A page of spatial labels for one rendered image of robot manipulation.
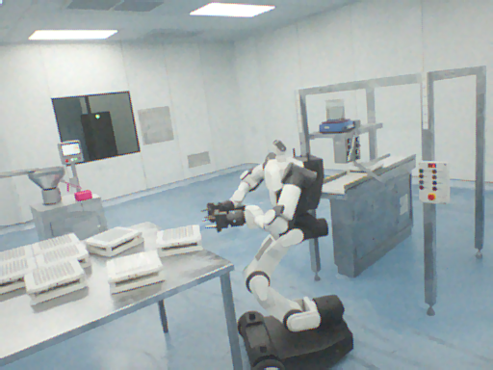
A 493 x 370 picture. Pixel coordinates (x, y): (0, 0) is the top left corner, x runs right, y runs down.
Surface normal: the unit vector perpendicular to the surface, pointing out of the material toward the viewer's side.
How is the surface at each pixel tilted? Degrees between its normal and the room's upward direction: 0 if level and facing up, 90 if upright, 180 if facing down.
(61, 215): 90
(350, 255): 90
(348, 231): 90
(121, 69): 90
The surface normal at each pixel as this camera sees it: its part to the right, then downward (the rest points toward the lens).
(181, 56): 0.63, 0.10
